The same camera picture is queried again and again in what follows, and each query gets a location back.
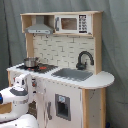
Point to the silver toy pot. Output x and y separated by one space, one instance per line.
31 61

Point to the black toy stovetop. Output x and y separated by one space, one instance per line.
40 68

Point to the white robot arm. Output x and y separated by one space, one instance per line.
20 95

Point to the grey range hood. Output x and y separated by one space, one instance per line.
39 27

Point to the black toy faucet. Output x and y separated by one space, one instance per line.
82 63

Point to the grey toy sink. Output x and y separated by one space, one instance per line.
72 74

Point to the white toy microwave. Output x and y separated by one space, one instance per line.
73 24

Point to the toy fridge door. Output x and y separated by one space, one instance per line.
59 106

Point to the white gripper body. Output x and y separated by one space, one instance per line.
24 81

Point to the wooden toy kitchen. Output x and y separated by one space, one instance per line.
62 50

